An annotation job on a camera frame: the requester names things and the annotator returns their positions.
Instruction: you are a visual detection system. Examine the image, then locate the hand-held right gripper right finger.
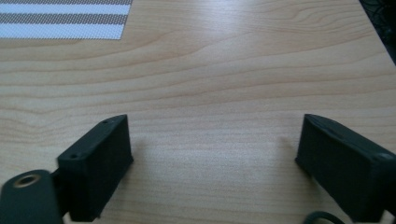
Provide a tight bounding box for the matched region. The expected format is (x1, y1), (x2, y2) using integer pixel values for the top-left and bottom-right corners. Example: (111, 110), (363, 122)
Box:
(294, 113), (396, 224)

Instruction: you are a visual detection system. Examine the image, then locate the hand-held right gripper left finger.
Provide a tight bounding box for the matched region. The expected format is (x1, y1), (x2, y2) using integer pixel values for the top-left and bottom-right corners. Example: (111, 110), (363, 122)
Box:
(56, 114), (134, 223)

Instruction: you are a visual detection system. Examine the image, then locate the striped woven placemat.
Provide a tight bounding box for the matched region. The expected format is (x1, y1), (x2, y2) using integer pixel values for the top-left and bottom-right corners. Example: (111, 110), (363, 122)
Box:
(0, 0), (134, 41)

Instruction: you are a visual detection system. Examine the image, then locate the black cable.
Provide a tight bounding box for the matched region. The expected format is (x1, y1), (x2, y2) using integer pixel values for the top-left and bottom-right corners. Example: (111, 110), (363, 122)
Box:
(302, 211), (347, 224)

